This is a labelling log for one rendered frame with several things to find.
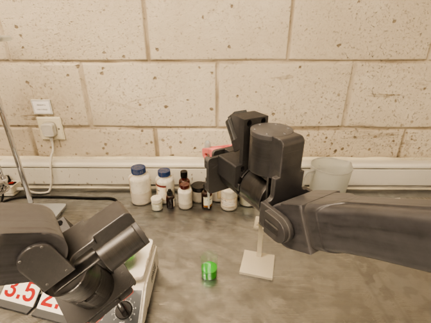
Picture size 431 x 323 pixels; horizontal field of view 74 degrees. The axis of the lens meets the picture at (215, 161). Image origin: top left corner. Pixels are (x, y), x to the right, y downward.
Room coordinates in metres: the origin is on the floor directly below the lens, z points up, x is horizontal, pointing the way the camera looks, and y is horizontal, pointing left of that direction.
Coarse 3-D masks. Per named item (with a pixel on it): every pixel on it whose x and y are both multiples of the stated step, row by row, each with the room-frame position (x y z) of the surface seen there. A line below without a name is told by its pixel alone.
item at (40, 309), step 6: (42, 294) 0.44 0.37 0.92; (42, 306) 0.42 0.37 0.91; (36, 312) 0.41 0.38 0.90; (42, 312) 0.41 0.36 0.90; (48, 312) 0.41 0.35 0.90; (54, 312) 0.41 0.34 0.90; (60, 312) 0.41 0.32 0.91; (42, 318) 0.40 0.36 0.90; (48, 318) 0.40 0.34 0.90; (54, 318) 0.40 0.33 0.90; (60, 318) 0.40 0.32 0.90
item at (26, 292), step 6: (30, 282) 0.46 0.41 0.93; (6, 288) 0.46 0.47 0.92; (12, 288) 0.46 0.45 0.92; (18, 288) 0.45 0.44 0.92; (24, 288) 0.45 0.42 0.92; (30, 288) 0.45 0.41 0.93; (36, 288) 0.45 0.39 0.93; (6, 294) 0.45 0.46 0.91; (12, 294) 0.45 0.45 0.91; (18, 294) 0.45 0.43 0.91; (24, 294) 0.44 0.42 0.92; (30, 294) 0.44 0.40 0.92; (36, 294) 0.44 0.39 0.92; (24, 300) 0.43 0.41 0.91; (30, 300) 0.43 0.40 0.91
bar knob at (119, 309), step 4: (120, 304) 0.38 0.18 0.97; (124, 304) 0.39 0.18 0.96; (128, 304) 0.39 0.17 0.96; (116, 308) 0.38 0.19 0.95; (120, 308) 0.37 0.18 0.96; (124, 308) 0.38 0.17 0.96; (128, 308) 0.38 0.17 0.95; (116, 312) 0.38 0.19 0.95; (120, 312) 0.38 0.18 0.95; (124, 312) 0.37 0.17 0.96; (128, 312) 0.38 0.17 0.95; (116, 316) 0.37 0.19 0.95; (120, 316) 0.37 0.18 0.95; (124, 316) 0.36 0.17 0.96; (128, 316) 0.37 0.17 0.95
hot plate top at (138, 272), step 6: (150, 240) 0.54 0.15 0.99; (150, 246) 0.52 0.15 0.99; (138, 252) 0.50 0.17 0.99; (144, 252) 0.50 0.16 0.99; (150, 252) 0.50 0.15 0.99; (138, 258) 0.48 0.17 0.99; (144, 258) 0.48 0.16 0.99; (138, 264) 0.46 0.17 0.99; (144, 264) 0.46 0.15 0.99; (132, 270) 0.44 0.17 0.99; (138, 270) 0.44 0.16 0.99; (144, 270) 0.44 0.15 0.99; (138, 276) 0.43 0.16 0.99
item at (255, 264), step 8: (256, 216) 0.58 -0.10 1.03; (256, 224) 0.55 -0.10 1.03; (248, 256) 0.57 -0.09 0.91; (256, 256) 0.57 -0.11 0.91; (264, 256) 0.57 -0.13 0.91; (272, 256) 0.57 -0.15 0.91; (248, 264) 0.54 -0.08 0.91; (256, 264) 0.54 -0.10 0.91; (264, 264) 0.54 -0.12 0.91; (272, 264) 0.54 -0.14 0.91; (240, 272) 0.52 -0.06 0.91; (248, 272) 0.51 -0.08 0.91; (256, 272) 0.51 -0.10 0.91; (264, 272) 0.51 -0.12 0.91; (272, 272) 0.51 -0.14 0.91; (272, 280) 0.50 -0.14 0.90
